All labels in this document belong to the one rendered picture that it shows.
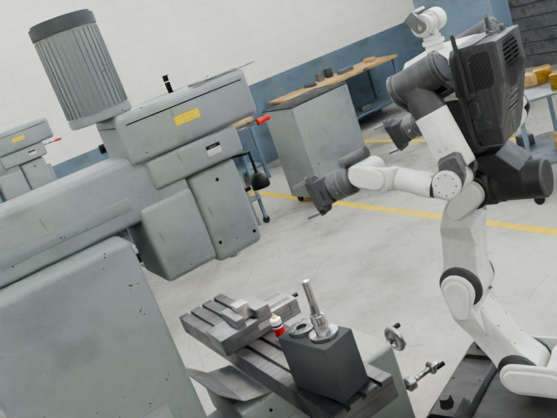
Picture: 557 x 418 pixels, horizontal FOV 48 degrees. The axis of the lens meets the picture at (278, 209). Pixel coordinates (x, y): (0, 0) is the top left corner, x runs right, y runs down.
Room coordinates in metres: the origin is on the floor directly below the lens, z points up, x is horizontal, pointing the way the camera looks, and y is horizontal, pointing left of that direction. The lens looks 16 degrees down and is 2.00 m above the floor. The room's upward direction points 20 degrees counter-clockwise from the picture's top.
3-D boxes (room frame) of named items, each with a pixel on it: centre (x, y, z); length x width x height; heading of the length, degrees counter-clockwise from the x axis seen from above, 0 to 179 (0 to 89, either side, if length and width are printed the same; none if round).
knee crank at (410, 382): (2.25, -0.33, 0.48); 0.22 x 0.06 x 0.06; 116
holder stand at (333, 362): (1.74, 0.03, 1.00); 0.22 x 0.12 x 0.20; 36
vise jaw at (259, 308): (2.30, 0.22, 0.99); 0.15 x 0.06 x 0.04; 24
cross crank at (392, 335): (2.36, -0.25, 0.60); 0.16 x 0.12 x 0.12; 116
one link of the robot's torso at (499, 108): (1.79, -0.63, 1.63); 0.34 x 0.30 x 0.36; 137
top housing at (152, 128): (2.14, 0.22, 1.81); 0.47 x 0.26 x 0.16; 116
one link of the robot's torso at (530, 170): (1.77, -0.65, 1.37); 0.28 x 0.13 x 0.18; 47
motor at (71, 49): (2.03, 0.43, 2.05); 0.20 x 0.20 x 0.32
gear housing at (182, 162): (2.12, 0.24, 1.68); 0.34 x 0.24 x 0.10; 116
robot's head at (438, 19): (1.83, -0.59, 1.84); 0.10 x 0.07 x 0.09; 137
